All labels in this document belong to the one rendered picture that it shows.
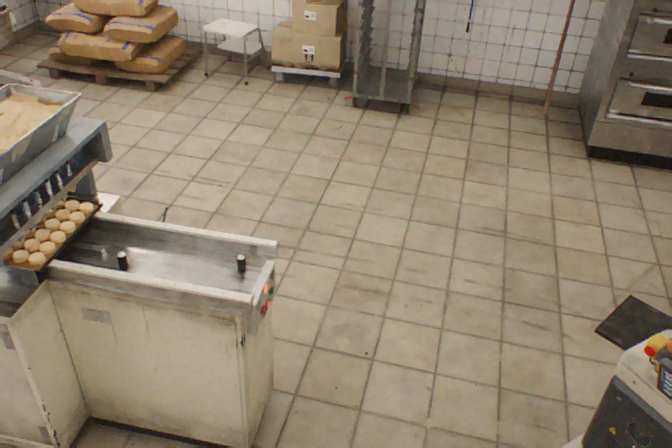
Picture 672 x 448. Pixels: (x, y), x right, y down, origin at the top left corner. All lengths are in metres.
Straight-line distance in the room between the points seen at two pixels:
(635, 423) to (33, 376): 2.02
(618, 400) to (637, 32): 2.90
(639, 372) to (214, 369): 1.41
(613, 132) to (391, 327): 2.50
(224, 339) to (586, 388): 1.78
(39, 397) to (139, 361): 0.35
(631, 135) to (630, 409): 2.99
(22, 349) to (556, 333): 2.44
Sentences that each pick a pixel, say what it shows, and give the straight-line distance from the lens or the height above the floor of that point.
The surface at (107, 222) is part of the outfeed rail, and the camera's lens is 2.42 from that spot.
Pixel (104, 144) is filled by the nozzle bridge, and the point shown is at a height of 1.10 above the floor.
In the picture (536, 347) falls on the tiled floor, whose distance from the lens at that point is 3.26.
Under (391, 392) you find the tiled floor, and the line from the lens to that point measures 2.89.
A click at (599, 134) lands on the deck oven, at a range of 4.92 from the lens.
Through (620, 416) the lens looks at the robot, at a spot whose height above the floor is 0.58.
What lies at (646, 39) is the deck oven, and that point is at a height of 0.95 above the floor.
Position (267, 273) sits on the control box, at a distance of 2.15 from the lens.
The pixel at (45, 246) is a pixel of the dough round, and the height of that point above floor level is 0.92.
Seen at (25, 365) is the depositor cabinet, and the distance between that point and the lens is 2.34.
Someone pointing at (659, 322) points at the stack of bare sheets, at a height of 0.02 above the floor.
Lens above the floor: 2.25
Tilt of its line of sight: 36 degrees down
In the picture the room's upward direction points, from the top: 3 degrees clockwise
